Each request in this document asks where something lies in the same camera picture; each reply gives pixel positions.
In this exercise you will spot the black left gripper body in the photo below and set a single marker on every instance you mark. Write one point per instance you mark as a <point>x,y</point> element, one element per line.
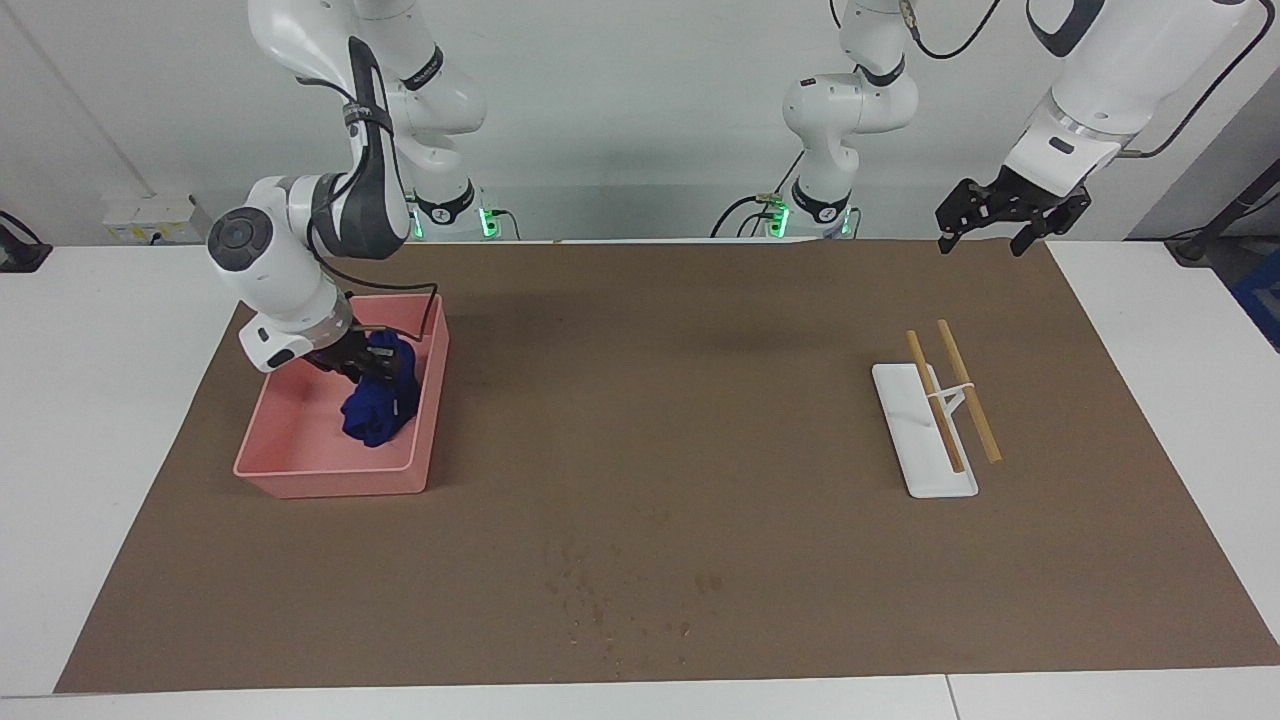
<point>1030,200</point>

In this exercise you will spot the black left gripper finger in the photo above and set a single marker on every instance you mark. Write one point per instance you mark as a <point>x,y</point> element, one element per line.
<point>962,210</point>
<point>1038,232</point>

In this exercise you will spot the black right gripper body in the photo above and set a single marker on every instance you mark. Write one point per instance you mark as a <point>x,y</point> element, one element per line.
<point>345,355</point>

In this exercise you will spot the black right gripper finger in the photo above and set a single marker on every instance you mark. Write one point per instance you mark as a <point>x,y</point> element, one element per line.
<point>382,362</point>
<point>400,395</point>

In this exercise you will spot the blue towel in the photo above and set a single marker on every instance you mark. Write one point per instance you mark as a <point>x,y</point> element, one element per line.
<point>375,415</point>

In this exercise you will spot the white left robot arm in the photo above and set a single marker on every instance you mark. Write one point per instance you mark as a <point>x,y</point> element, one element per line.
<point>1110,70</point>

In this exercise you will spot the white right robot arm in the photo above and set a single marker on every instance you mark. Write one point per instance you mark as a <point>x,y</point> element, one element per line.
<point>270,260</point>

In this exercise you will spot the white towel rack, wooden rods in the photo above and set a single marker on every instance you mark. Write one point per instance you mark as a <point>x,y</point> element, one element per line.
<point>930,470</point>

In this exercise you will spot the pink plastic bin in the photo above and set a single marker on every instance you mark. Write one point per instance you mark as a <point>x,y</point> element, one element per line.
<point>330,475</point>

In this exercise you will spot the black stand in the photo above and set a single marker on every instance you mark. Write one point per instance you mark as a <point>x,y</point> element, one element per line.
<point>1220,220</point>

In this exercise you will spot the wooden dowel rod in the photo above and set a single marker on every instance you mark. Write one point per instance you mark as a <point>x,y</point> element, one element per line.
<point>975,410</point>
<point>945,430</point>

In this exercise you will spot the blue box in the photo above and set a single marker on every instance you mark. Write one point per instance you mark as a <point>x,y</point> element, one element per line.
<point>1262,300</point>

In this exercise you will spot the brown table mat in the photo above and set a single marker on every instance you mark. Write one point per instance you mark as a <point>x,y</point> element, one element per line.
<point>650,420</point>

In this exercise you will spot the black clamp object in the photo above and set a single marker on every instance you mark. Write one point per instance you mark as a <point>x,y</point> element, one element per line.
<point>20,255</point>

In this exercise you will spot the white wall power outlet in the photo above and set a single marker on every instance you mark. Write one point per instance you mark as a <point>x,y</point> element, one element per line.
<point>150,218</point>

